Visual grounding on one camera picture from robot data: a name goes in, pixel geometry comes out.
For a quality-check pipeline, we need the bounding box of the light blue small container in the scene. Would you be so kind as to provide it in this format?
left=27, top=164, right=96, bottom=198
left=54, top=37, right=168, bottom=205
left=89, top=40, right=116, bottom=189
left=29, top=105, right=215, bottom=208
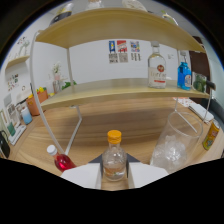
left=20, top=106, right=33, bottom=125

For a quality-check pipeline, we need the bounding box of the clear bottle orange cap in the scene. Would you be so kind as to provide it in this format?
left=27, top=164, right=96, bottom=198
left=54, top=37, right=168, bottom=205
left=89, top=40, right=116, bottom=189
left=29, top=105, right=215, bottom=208
left=101, top=129, right=128, bottom=182

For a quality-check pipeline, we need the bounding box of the white kitchen scale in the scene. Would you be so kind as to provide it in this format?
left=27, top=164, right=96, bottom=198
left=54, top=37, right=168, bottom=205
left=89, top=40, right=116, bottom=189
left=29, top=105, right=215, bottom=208
left=8, top=124, right=28, bottom=146

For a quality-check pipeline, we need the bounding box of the yellow drink can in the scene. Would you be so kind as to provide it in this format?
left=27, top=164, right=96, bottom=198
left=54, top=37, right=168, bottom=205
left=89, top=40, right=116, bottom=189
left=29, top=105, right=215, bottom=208
left=202, top=119, right=221, bottom=151

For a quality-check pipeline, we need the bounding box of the orange basket with fruit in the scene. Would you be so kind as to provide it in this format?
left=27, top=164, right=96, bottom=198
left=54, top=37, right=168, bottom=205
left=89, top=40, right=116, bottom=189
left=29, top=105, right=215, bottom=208
left=25, top=87, right=49, bottom=117

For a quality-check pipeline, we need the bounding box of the green cup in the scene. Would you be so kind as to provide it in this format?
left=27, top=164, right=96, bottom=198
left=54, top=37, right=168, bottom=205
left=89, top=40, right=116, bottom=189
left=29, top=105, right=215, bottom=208
left=7, top=121, right=17, bottom=137

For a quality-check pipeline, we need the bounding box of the red wall poster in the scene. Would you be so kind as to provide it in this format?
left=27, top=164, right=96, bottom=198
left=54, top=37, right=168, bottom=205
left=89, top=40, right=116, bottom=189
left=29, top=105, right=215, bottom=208
left=116, top=39, right=129, bottom=53

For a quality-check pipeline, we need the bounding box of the glass jar with cork lid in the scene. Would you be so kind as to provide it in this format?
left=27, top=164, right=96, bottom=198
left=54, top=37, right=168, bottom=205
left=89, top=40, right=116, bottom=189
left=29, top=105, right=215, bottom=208
left=84, top=0, right=105, bottom=11

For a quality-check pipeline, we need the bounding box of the glass jar with limes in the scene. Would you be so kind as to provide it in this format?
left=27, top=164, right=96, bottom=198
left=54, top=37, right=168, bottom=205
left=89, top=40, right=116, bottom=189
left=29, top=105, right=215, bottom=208
left=192, top=73, right=208, bottom=94

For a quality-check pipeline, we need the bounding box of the white notebook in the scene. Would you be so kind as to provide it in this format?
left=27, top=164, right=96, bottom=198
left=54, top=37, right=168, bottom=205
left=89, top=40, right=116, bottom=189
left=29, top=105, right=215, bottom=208
left=188, top=102, right=215, bottom=123

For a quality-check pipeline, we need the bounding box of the brown wooden door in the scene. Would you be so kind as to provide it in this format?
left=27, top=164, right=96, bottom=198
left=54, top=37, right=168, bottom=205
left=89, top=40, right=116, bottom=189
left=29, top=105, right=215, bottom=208
left=189, top=35, right=211, bottom=91

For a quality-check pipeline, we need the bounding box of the green potted plant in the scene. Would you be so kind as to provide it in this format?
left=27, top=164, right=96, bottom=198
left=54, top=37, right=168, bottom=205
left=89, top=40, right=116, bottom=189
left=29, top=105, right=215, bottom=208
left=61, top=79, right=78, bottom=90

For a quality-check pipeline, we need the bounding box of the blue white wall poster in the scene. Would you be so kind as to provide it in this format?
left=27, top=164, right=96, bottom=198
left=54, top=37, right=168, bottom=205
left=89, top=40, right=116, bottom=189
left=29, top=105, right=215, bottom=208
left=129, top=40, right=141, bottom=53

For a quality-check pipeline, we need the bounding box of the clear glass with ice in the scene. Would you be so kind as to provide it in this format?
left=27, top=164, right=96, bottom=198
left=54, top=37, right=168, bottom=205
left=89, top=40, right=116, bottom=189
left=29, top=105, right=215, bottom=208
left=149, top=110, right=204, bottom=174

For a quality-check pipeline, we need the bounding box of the small red liquid bottle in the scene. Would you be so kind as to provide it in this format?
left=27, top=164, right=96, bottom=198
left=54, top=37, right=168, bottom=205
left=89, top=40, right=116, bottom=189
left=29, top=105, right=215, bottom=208
left=46, top=144, right=77, bottom=173

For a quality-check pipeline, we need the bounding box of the clear bottle green cap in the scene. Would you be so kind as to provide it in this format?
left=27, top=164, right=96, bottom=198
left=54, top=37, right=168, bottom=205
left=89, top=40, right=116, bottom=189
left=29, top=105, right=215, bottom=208
left=161, top=9, right=179, bottom=26

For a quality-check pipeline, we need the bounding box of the clear bottle red label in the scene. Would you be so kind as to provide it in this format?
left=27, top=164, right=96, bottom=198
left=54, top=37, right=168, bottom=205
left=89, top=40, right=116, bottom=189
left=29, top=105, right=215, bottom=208
left=147, top=40, right=167, bottom=90

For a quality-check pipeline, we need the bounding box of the two-tier wooden shelf rack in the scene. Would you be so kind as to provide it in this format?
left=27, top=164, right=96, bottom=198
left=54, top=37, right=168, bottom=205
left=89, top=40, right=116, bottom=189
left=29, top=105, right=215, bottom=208
left=29, top=7, right=214, bottom=156

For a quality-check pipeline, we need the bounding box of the tall black yellow can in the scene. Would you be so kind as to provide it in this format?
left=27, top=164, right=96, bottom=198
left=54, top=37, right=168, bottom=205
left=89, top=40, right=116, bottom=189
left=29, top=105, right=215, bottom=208
left=49, top=3, right=74, bottom=26

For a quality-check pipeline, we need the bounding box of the wooden wall shelf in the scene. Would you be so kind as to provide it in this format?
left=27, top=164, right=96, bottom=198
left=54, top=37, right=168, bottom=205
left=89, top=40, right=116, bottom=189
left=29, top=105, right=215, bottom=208
left=5, top=54, right=31, bottom=69

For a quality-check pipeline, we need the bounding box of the black kettle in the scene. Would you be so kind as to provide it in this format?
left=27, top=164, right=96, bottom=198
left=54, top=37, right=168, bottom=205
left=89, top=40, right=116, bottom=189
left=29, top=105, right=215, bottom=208
left=0, top=130, right=11, bottom=159

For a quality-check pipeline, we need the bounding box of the blue liquid bottle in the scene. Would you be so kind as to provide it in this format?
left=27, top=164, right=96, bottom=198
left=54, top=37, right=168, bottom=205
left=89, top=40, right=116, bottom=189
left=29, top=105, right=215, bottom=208
left=176, top=50, right=193, bottom=91

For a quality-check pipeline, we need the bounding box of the black chair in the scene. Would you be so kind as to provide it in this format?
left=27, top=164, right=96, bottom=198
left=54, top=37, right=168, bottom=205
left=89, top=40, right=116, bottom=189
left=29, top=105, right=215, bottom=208
left=213, top=99, right=224, bottom=134

